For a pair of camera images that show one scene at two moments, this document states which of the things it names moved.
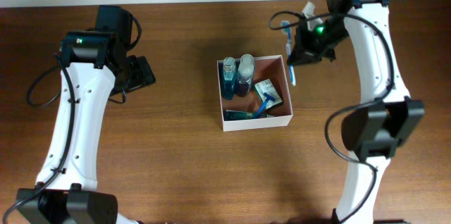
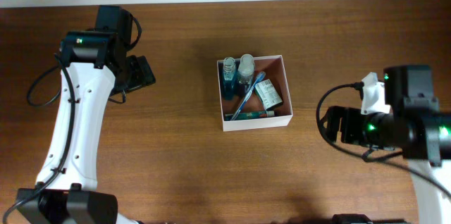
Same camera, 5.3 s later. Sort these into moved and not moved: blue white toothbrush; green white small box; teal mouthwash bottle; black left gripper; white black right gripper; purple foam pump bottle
Moved: blue white toothbrush; white black right gripper
Not moved: black left gripper; green white small box; purple foam pump bottle; teal mouthwash bottle
